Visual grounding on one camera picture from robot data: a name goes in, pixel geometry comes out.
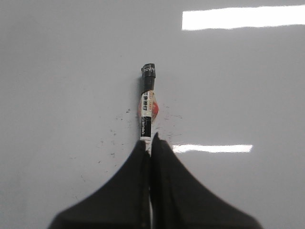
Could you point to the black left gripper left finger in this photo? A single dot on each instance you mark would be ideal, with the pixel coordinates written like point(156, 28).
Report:
point(121, 203)

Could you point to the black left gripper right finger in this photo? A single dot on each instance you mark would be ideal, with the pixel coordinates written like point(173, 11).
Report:
point(180, 201)

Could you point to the black whiteboard marker with label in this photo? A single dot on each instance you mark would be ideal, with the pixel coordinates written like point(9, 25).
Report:
point(148, 107)

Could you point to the white whiteboard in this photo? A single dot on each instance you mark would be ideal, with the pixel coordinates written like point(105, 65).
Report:
point(70, 74)

